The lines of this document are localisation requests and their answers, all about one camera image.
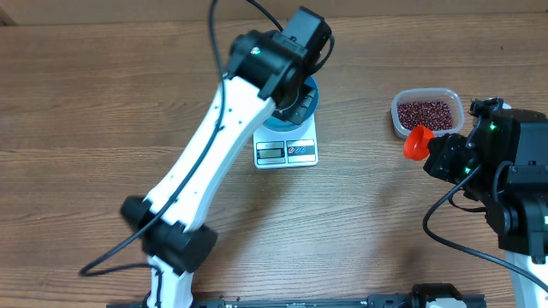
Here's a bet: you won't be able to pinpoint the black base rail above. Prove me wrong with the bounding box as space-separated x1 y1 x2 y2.
106 282 487 308

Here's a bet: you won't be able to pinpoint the red adzuki beans in container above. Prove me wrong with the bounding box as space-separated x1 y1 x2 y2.
396 101 454 131

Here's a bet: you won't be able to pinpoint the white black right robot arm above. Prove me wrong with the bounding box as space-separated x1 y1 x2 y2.
423 98 547 307

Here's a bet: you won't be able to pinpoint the clear plastic bean container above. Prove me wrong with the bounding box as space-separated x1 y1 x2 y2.
390 87 465 139

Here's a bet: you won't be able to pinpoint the blue metal bowl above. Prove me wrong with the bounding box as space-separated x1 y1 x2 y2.
263 77 320 132

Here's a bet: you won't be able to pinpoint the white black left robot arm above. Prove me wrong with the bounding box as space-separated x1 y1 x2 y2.
121 30 334 307

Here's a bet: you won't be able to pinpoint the white digital kitchen scale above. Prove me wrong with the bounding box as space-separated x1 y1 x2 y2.
253 115 319 169

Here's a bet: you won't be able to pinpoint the orange scoop blue handle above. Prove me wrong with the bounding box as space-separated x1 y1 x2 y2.
403 125 435 161

